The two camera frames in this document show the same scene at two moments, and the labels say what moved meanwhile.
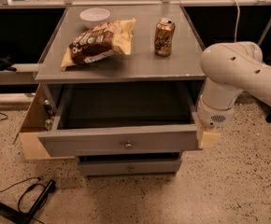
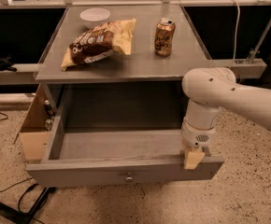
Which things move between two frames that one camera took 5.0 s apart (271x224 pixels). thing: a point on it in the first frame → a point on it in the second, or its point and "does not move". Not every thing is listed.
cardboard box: x=33 y=124 does not move
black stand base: x=18 y=215 does not move
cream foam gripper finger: x=207 y=135 → x=193 y=158
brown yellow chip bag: x=98 y=40 does not move
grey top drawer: x=121 y=117 → x=81 y=157
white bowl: x=94 y=17 does not move
